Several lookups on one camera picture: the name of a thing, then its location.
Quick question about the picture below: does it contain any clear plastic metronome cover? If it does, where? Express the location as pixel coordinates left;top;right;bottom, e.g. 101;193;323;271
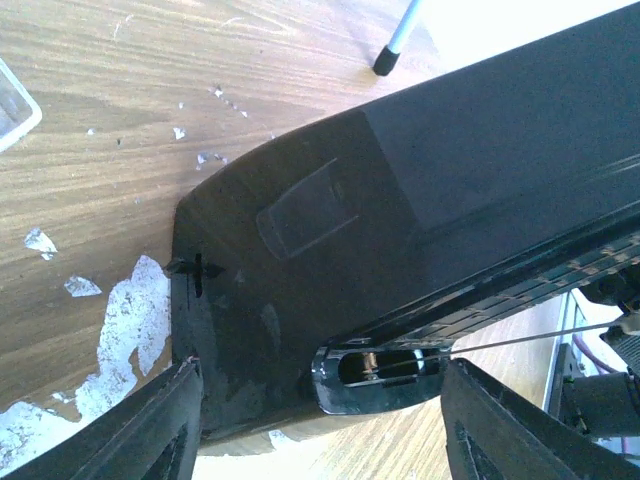
0;60;43;153

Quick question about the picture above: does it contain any black metronome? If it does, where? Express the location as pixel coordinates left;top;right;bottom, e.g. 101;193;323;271
168;4;639;444

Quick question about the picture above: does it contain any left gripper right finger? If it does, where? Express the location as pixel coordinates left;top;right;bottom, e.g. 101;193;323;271
442;358;639;479

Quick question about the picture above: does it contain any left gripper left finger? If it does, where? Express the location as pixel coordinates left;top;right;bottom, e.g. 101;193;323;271
6;360;203;479

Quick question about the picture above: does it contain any light blue music stand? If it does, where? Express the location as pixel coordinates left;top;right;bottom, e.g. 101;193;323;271
372;0;425;77

